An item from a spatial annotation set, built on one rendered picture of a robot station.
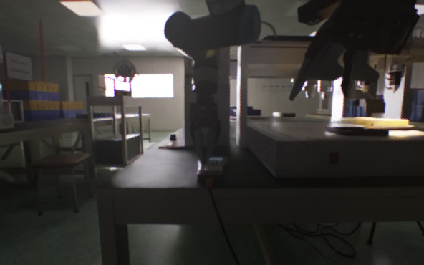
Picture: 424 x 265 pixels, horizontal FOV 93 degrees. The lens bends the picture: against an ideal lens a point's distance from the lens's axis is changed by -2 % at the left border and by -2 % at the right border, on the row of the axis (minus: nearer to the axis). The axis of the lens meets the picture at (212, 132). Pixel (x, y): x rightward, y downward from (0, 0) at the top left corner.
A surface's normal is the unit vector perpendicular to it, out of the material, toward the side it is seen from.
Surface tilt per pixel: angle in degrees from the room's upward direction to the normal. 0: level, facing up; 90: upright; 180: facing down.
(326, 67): 64
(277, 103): 90
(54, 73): 90
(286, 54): 90
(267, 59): 90
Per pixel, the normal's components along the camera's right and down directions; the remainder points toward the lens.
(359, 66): -0.78, 0.59
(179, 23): -0.47, -0.13
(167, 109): 0.00, 0.12
